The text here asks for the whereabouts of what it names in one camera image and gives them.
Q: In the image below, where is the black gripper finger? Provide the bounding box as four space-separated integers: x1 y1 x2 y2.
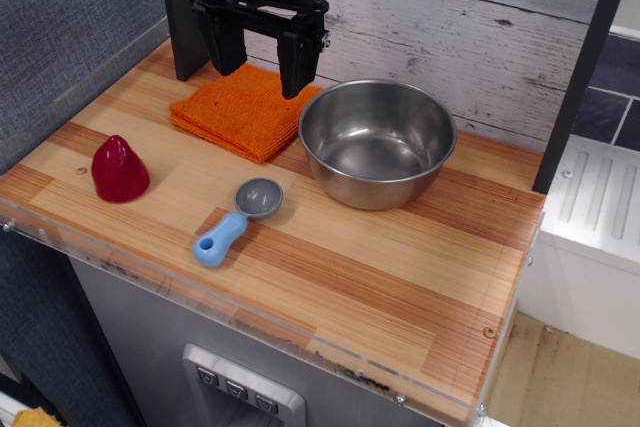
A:
277 32 319 99
196 11 247 76

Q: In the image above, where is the stainless steel bowl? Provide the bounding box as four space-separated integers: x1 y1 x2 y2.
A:
298 79 457 210

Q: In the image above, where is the orange folded cloth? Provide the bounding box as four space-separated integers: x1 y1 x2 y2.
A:
169 65 321 164

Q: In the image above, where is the blue grey toy scoop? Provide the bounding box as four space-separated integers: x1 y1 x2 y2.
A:
192 177 284 268

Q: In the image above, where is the red strawberry-shaped toy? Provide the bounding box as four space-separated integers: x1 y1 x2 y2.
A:
91 135 150 203

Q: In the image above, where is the clear acrylic edge guard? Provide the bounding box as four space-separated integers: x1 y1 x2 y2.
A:
1 201 487 426

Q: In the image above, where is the silver toy fridge dispenser panel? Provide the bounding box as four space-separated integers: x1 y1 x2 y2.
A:
182 343 307 426

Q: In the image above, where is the white toy sink unit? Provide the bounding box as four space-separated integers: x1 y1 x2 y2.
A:
517 136 639 357

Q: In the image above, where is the yellow object bottom left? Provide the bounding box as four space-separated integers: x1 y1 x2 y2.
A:
12 408 62 427

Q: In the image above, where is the dark left frame post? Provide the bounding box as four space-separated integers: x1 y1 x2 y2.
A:
165 0 210 81

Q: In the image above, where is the dark frame post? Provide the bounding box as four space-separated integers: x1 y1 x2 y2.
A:
165 0 210 81
532 0 621 194

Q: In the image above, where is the dark right frame post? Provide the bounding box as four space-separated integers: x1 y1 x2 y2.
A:
532 0 621 194

